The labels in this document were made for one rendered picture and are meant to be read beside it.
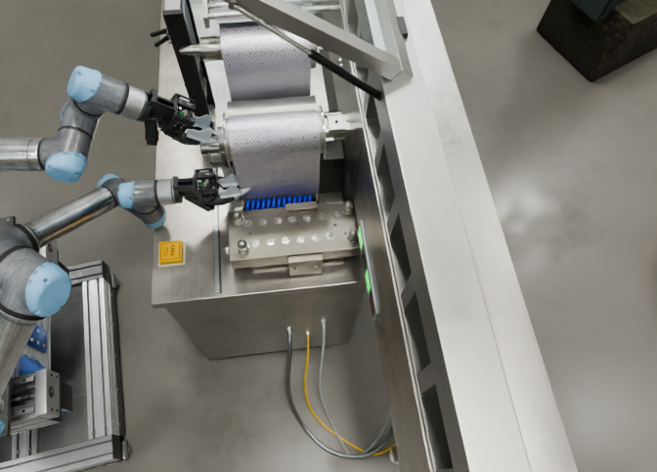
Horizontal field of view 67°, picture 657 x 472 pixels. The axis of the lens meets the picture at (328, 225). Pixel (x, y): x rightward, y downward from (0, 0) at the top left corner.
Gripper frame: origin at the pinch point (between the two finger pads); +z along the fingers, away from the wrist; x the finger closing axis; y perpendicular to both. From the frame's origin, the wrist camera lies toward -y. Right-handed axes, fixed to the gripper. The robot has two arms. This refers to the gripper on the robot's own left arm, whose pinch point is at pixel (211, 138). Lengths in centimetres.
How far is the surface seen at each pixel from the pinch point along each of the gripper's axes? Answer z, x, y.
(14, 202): -13, 65, -177
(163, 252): 6.2, -15.8, -40.0
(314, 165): 26.2, -5.8, 10.7
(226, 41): -3.1, 21.2, 13.9
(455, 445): 6, -82, 50
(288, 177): 23.8, -5.8, 2.2
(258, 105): 12.3, 13.1, 5.6
